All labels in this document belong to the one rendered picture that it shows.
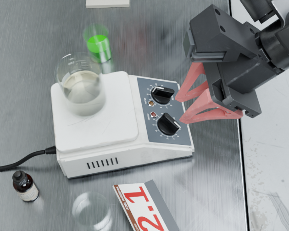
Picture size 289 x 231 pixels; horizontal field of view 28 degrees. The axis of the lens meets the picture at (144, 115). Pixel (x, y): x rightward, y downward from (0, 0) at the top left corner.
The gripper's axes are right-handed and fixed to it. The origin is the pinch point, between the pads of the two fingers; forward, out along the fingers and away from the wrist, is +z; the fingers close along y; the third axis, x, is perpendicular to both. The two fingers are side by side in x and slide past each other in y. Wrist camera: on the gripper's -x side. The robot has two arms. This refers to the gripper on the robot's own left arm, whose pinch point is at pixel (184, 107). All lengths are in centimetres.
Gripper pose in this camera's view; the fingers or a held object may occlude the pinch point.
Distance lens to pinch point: 77.6
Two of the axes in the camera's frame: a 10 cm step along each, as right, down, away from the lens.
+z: -6.9, 4.7, 5.5
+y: 1.5, 8.3, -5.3
